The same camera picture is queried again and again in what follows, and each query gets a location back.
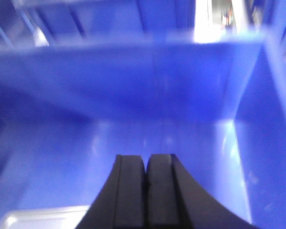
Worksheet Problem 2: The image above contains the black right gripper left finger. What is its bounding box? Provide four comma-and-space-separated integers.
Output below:
76, 155, 145, 229

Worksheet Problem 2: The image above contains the silver metal tray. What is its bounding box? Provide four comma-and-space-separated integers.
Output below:
0, 205, 89, 229

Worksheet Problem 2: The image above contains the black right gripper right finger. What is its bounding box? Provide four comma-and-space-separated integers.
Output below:
147, 154, 255, 229

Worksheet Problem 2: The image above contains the blue target box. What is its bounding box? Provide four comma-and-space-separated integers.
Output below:
0, 31, 286, 229

